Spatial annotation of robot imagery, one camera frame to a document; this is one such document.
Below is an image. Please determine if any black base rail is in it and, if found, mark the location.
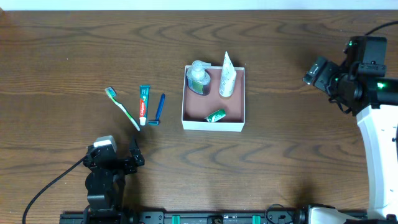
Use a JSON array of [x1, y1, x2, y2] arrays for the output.
[[58, 210, 371, 224]]

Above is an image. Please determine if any white lotion tube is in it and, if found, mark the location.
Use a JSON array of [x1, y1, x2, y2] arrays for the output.
[[219, 52, 237, 98]]

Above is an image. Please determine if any green white toothbrush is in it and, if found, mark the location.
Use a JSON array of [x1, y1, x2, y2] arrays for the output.
[[104, 87, 141, 131]]

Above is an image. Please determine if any green soap bar pack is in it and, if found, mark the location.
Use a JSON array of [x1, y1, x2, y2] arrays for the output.
[[205, 109, 226, 123]]

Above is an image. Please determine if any clear pump sanitizer bottle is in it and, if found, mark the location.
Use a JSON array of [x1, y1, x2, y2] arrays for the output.
[[186, 60, 211, 96]]

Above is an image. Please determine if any Colgate toothpaste tube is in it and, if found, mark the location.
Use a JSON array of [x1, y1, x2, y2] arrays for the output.
[[139, 85, 150, 126]]

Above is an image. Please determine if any white square cardboard box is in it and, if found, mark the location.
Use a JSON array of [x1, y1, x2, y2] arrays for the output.
[[181, 66, 246, 132]]

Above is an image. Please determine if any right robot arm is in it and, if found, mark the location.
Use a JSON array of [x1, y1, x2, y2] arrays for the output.
[[303, 57, 397, 223]]

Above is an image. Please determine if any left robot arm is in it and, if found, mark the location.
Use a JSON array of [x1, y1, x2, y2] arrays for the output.
[[83, 136, 145, 223]]

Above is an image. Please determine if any blue disposable razor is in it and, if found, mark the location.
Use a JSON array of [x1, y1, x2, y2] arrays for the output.
[[148, 93, 165, 126]]

